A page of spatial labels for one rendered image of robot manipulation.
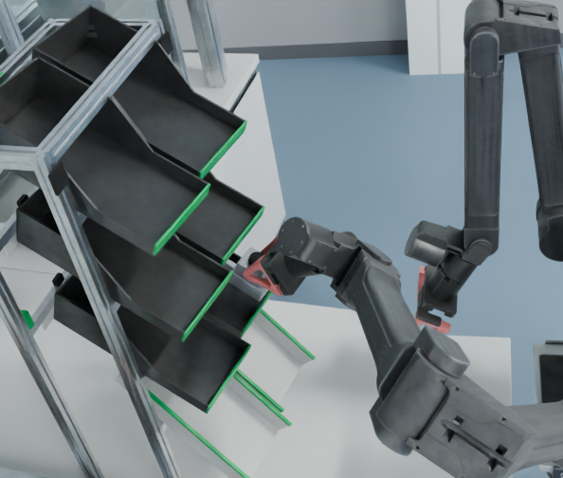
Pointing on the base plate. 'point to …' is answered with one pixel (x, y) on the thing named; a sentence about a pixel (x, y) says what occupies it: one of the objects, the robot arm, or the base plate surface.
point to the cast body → (244, 276)
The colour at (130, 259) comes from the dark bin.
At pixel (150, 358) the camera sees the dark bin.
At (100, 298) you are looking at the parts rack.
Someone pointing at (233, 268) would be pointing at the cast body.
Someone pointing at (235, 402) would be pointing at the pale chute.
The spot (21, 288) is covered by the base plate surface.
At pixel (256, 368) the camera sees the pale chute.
